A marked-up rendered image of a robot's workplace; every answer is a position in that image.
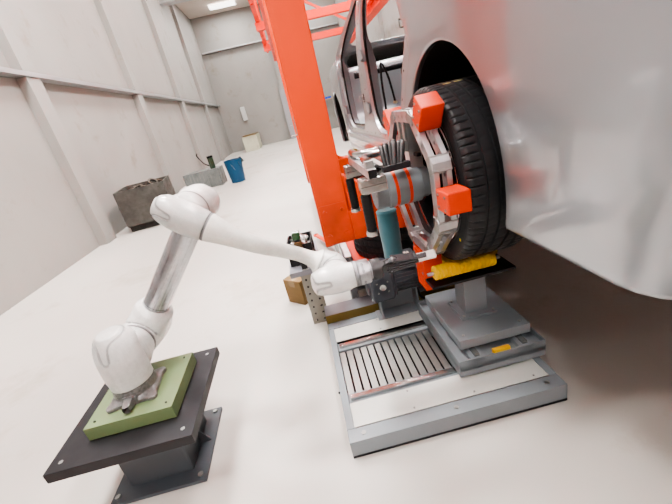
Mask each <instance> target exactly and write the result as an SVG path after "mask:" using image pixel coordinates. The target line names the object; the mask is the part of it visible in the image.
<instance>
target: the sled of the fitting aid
mask: <svg viewBox="0 0 672 504"><path fill-rule="evenodd" d="M417 304H418V310H419V315H420V316H421V318H422V319H423V321H424V322H425V324H426V325H427V327H428V328H429V330H430V331H431V333H432V334H433V336H434V337H435V339H436V341H437V342H438V344H439V345H440V347H441V348H442V350H443V351H444V353H445V354H446V356H447V357H448V359H449V360H450V362H451V363H452V365H453V366H454V368H455V369H456V371H457V373H458V374H459V376H460V377H465V376H469V375H472V374H476V373H480V372H483V371H487V370H491V369H494V368H498V367H502V366H506V365H509V364H513V363H517V362H520V361H524V360H528V359H532V358H535V357H539V356H543V355H546V339H544V338H543V337H542V336H541V335H540V334H539V333H538V332H536V331H535V330H534V329H533V328H532V327H531V326H530V332H527V333H523V334H520V335H516V336H512V337H508V338H505V339H501V340H497V341H494V342H490V343H486V344H482V345H479V346H475V347H471V348H467V349H464V350H460V349H459V347H458V346H457V345H456V343H455V342H454V341H453V339H452V338H451V336H450V335H449V334H448V332H447V331H446V330H445V328H444V327H443V326H442V324H441V323H440V321H439V320H438V319H437V317H436V316H435V315H434V313H433V312H432V311H431V309H430V308H429V306H428V305H427V304H426V300H423V301H419V302H417Z"/></svg>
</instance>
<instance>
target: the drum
mask: <svg viewBox="0 0 672 504"><path fill-rule="evenodd" d="M382 173H383V172H382ZM383 174H385V175H386V180H387V186H388V189H387V190H383V191H379V192H375V193H371V195H372V199H373V203H374V205H375V207H376V208H377V209H382V208H386V207H389V208H392V207H396V206H400V205H404V204H408V203H412V202H416V201H420V200H423V198H424V197H425V196H429V195H430V194H431V185H430V177H429V172H428V169H427V168H426V166H423V167H419V168H418V167H414V168H410V167H408V168H404V169H399V170H395V171H391V172H387V173H383Z"/></svg>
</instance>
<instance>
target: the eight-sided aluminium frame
mask: <svg viewBox="0 0 672 504"><path fill-rule="evenodd" d="M412 112H413V108H409V107H408V108H404V109H399V110H395V111H392V112H391V115H390V130H389V140H388V141H390V140H391V139H395V140H396V136H397V124H396V122H400V123H401V122H404V123H409V125H410V126H411V129H412V131H413V133H414V136H415V138H416V140H417V142H418V145H419V147H420V149H421V152H422V154H423V156H424V159H425V161H426V164H427V168H428V172H429V177H430V185H431V193H432V201H433V209H434V217H435V226H434V228H433V231H432V233H431V234H430V233H428V232H427V231H426V230H425V229H424V227H423V225H422V223H421V220H420V218H419V215H418V213H417V210H416V208H415V205H414V202H412V203H408V204H407V205H408V207H409V210H410V212H411V215H412V218H413V220H414V223H415V227H413V225H412V223H411V220H410V217H409V215H408V212H407V210H406V207H405V204H404V205H400V206H399V208H400V211H401V214H402V217H403V219H404V222H405V225H406V227H407V230H408V235H409V237H410V238H411V240H412V242H413V241H414V242H415V244H416V245H417V246H418V247H419V248H420V249H421V250H422V251H423V252H424V251H428V250H432V249H434V250H435V253H436V255H439V254H443V253H444V252H445V251H446V248H447V246H448V244H449V242H450V240H451V239H452V237H453V235H454V233H455V232H456V231H457V223H458V219H457V217H456V215H453V216H448V215H445V216H444V213H443V212H442V211H440V210H438V206H437V197H436V189H438V188H441V186H440V177H439V174H442V180H443V187H446V186H450V185H453V177H452V169H453V167H452V163H451V159H450V156H449V152H447V151H446V148H445V146H444V144H443V142H442V140H441V138H440V135H439V133H438V131H437V129H431V130H427V131H426V133H427V135H428V137H429V139H430V142H431V144H432V146H433V148H434V151H435V153H436V155H434V153H433V151H432V149H431V146H430V144H429V142H428V140H427V137H426V135H425V133H424V131H423V132H418V130H417V128H416V126H415V124H414V123H413V121H412Z"/></svg>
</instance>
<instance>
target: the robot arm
mask: <svg viewBox="0 0 672 504"><path fill-rule="evenodd" d="M220 203H221V202H220V197H219V195H218V193H217V191H216V190H215V189H213V188H211V187H209V186H207V185H205V184H193V185H190V186H188V187H186V188H184V189H182V190H181V191H180V192H179V193H178V194H175V195H169V194H166V195H159V196H158V197H156V198H155V199H154V200H153V202H152V205H151V208H150V214H151V215H152V217H153V218H154V219H155V220H156V221H157V222H158V223H159V224H161V225H162V226H164V227H165V228H167V229H169V230H171V233H170V236H169V238H168V241H167V243H166V246H165V248H164V251H163V253H162V256H161V258H160V261H159V263H158V266H157V268H156V271H155V273H154V276H153V278H152V281H151V284H150V286H149V289H148V291H147V294H146V296H145V297H143V298H141V299H139V300H138V301H137V302H136V303H135V305H134V307H133V309H132V311H131V313H130V314H129V316H128V318H127V319H126V322H125V324H124V325H122V324H119V325H113V326H110V327H108V328H105V329H104V330H102V331H101V332H99V333H98V334H97V335H96V337H95V339H94V340H93V342H92V358H93V361H94V364H95V366H96V368H97V370H98V372H99V374H100V376H101V377H102V379H103V381H104V382H105V384H106V385H107V386H108V387H109V389H110V390H111V392H112V394H113V396H114V397H113V399H112V401H111V403H110V405H109V406H108V407H107V409H106V412H107V413H108V414H111V413H113V412H115V411H118V410H120V409H122V412H123V413H125V414H126V413H129V412H130V411H131V410H132V408H133V407H134V406H135V405H136V404H139V403H142V402H145V401H151V400H154V399H156V398H157V396H158V389H159V386H160V384H161V381H162V378H163V375H164V373H165V372H166V370H167V369H166V367H164V366H163V367H160V368H157V369H155V370H154V368H153V367H152V365H151V362H150V361H151V360H152V356H153V352H154V350H155V349H156V348H157V346H158V345H159V344H160V343H161V341H162V340H163V339H164V337H165V336H166V334H167V333H168V331H169V329H170V327H171V325H172V320H173V314H174V309H173V306H172V305H171V302H172V300H173V298H174V295H175V293H176V291H177V288H178V286H179V284H180V281H181V279H182V277H183V274H184V272H185V270H186V267H187V265H188V263H189V260H190V258H191V256H192V253H193V251H194V249H195V246H196V244H197V242H198V240H200V241H204V242H209V243H214V244H219V245H224V246H228V247H232V248H236V249H240V250H243V251H247V252H251V253H256V254H261V255H267V256H273V257H279V258H284V259H290V260H295V261H298V262H301V263H303V264H305V265H307V266H309V267H310V268H311V270H312V272H313V273H312V274H311V284H312V288H313V290H314V292H315V293H316V294H317V295H321V296H327V295H335V294H339V293H343V292H346V291H349V290H351V289H353V288H355V287H358V286H361V285H365V284H369V283H372V279H374V280H376V279H380V278H383V277H384V273H386V272H389V274H392V273H394V272H396V271H399V270H402V269H405V268H408V267H411V266H414V265H415V264H416V263H418V262H422V261H426V260H430V259H434V258H436V257H437V255H436V253H435V250H434V249H432V250H428V251H424V252H420V253H415V252H409V253H403V254H397V255H390V256H389V257H390V258H387V259H385V260H383V261H380V259H379V258H378V257H376V258H372V259H369V260H368V261H367V259H366V258H364V259H360V260H357V261H353V262H347V261H346V259H345V258H344V257H343V256H342V255H341V254H339V253H337V252H334V251H328V250H324V249H322V250H320V251H311V250H308V249H304V248H301V247H297V246H294V245H290V244H286V243H282V242H279V241H275V240H271V239H267V238H264V237H260V236H257V235H254V234H251V233H248V232H246V231H243V230H241V229H239V228H238V227H236V226H234V225H232V224H231V223H229V222H227V221H225V220H224V219H222V218H221V217H219V216H218V215H217V212H218V211H219V209H220Z"/></svg>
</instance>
